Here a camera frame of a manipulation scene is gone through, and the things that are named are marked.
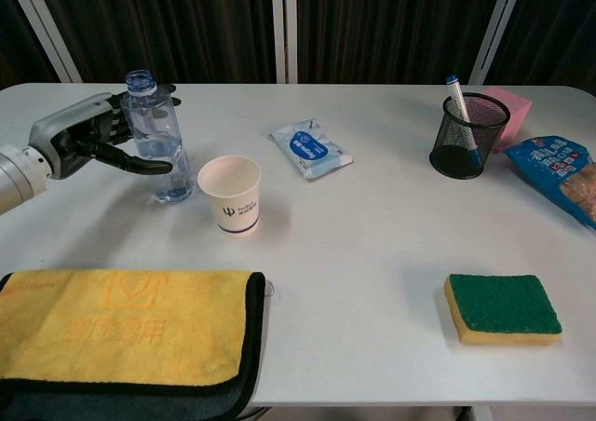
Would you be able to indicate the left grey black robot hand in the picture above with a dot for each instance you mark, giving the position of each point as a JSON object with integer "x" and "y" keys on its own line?
{"x": 70, "y": 134}

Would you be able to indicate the clear plastic water bottle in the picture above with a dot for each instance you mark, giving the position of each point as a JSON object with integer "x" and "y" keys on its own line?
{"x": 156, "y": 132}

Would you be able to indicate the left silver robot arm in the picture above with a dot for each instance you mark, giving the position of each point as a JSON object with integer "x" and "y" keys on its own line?
{"x": 16, "y": 172}

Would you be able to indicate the white paper cup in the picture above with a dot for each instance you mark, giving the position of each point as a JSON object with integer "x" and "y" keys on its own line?
{"x": 230, "y": 195}

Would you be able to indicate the dark pleated curtain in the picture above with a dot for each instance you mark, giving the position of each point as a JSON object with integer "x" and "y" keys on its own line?
{"x": 177, "y": 25}

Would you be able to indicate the yellow black microfiber cloth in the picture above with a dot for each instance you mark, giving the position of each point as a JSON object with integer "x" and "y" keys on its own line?
{"x": 121, "y": 332}

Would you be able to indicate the blue wet wipes pack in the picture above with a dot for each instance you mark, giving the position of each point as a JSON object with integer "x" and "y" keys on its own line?
{"x": 309, "y": 148}

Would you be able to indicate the white blue marker pen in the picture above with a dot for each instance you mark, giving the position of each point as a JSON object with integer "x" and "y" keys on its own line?
{"x": 461, "y": 102}

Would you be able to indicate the black mesh pen holder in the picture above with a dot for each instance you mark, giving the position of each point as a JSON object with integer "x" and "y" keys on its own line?
{"x": 465, "y": 137}

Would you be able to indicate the pink sponge block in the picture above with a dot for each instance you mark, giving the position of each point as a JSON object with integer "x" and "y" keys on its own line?
{"x": 512, "y": 118}

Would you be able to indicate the green yellow scouring sponge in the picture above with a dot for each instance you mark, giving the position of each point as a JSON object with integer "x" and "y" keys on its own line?
{"x": 505, "y": 309}

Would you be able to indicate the blue snack bag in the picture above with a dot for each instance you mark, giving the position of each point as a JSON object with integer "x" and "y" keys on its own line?
{"x": 561, "y": 172}

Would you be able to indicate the white slanted frame bar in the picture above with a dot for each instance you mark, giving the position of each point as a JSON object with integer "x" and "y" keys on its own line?
{"x": 496, "y": 30}
{"x": 44, "y": 25}

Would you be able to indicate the white vertical frame post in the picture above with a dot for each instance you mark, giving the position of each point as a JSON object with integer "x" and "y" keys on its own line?
{"x": 284, "y": 25}

